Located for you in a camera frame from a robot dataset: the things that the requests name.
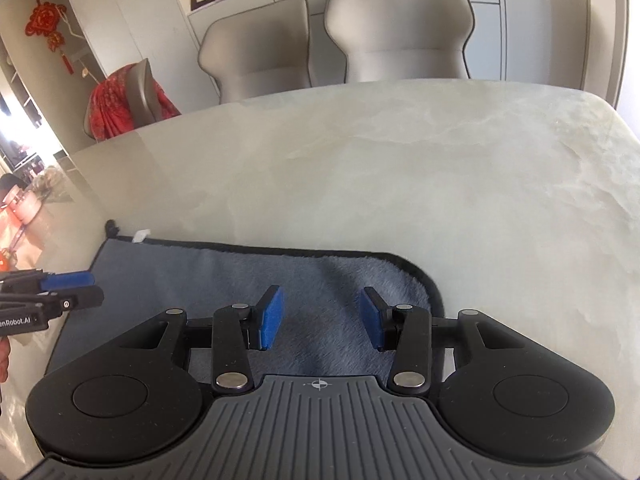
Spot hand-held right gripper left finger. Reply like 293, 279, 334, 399
117, 285, 286, 394

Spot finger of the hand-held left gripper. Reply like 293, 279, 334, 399
0, 268, 97, 295
0, 287, 105, 317

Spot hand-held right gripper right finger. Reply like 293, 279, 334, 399
360, 286, 523, 395

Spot grey-blue towel with black trim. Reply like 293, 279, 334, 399
47, 219, 446, 380

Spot pink pot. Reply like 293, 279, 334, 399
0, 187, 42, 224

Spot chair with red cloth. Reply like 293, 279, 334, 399
88, 65, 182, 142

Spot grey chair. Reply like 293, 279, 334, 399
82, 57, 157, 142

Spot beige upholstered chair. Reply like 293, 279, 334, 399
197, 0, 314, 106
323, 0, 474, 84

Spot red knot wall ornament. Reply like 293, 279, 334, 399
24, 0, 74, 75

